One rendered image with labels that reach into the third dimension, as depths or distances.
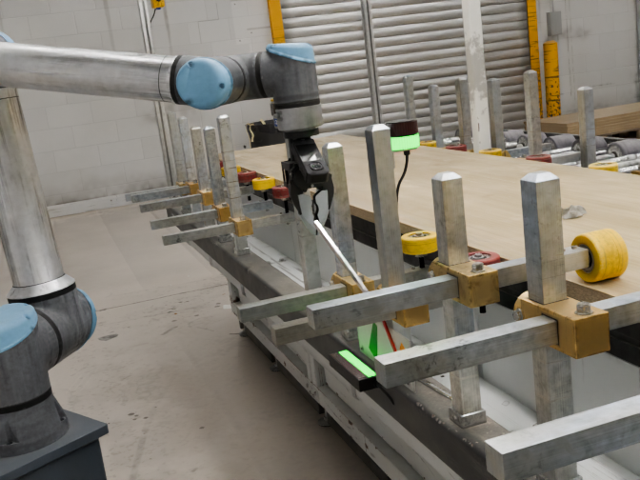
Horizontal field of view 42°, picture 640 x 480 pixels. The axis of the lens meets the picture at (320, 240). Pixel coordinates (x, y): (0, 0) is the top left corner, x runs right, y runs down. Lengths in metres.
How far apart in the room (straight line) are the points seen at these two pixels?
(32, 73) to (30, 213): 0.36
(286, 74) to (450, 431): 0.72
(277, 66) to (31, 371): 0.79
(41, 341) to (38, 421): 0.16
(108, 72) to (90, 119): 7.43
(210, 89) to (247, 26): 7.82
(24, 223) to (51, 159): 7.14
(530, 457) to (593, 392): 0.69
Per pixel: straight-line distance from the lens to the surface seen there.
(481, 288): 1.24
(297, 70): 1.61
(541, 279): 1.08
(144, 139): 9.09
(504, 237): 1.74
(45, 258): 1.92
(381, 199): 1.50
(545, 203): 1.06
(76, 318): 1.95
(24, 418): 1.82
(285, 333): 1.45
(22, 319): 1.79
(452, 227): 1.29
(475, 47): 3.10
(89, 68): 1.62
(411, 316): 1.49
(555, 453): 0.78
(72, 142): 9.03
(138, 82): 1.57
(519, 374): 1.64
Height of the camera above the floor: 1.31
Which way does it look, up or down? 13 degrees down
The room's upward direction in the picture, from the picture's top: 7 degrees counter-clockwise
